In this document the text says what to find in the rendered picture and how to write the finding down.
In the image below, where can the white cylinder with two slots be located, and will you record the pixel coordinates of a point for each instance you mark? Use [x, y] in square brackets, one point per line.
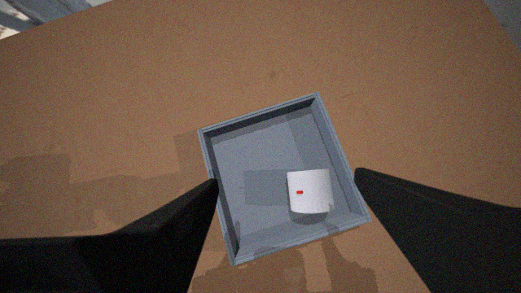
[311, 191]

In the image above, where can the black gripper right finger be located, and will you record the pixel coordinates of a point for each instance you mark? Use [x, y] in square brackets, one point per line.
[456, 243]

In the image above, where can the grey square tray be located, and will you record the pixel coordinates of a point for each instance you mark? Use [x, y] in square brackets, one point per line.
[250, 156]

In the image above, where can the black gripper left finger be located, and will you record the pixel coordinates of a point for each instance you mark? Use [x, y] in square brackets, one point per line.
[157, 253]

